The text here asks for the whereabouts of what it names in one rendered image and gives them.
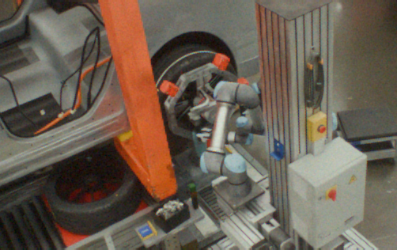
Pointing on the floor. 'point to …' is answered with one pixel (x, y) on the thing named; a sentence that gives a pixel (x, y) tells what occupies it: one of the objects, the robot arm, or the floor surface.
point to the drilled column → (171, 243)
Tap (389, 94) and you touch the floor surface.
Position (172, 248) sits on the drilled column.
